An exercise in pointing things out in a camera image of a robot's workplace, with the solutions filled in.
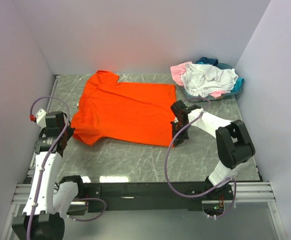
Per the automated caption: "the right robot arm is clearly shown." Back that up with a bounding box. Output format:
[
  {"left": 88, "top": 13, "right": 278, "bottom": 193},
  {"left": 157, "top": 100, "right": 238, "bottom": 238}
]
[{"left": 164, "top": 100, "right": 256, "bottom": 200}]

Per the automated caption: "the dark blue t shirt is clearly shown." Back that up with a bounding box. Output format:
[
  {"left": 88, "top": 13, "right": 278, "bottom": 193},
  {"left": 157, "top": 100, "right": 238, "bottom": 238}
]
[{"left": 196, "top": 57, "right": 219, "bottom": 67}]

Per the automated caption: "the orange t shirt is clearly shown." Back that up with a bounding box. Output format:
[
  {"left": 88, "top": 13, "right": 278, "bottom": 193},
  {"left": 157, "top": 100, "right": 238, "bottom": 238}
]
[{"left": 71, "top": 70, "right": 177, "bottom": 147}]

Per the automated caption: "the teal t shirt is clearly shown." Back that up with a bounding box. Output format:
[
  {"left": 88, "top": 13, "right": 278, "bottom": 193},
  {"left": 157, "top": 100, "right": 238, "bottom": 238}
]
[{"left": 230, "top": 78, "right": 245, "bottom": 95}]

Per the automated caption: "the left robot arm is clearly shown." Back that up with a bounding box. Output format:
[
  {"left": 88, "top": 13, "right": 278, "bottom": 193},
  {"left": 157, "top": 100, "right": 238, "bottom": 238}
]
[{"left": 11, "top": 108, "right": 86, "bottom": 240}]

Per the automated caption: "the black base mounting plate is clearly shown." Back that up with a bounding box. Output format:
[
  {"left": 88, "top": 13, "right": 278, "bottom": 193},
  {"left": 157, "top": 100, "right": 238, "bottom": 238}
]
[{"left": 55, "top": 181, "right": 236, "bottom": 216}]

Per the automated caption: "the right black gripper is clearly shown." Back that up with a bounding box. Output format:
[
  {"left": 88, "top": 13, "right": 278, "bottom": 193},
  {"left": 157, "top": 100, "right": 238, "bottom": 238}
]
[{"left": 171, "top": 121, "right": 190, "bottom": 148}]

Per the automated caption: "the teal plastic basket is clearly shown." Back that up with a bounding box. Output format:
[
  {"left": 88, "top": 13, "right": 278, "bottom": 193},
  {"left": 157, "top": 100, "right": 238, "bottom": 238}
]
[{"left": 180, "top": 62, "right": 239, "bottom": 103}]

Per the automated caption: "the pink t shirt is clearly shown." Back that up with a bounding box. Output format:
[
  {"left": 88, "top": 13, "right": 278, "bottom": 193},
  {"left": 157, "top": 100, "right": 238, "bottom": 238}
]
[{"left": 170, "top": 61, "right": 237, "bottom": 98}]

